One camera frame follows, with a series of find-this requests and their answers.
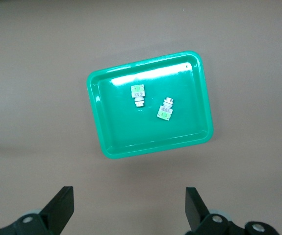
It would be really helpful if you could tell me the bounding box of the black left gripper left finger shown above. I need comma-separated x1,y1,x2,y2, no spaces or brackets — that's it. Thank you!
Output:
0,186,75,235

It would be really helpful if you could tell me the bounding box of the green square button switch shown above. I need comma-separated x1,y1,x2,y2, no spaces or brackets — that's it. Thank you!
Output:
130,84,146,108
156,96,175,121

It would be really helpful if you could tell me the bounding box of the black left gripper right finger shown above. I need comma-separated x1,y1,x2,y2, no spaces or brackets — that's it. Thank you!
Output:
185,187,248,235

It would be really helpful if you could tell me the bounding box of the green plastic tray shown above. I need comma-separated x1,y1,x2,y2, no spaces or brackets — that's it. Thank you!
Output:
85,50,214,160

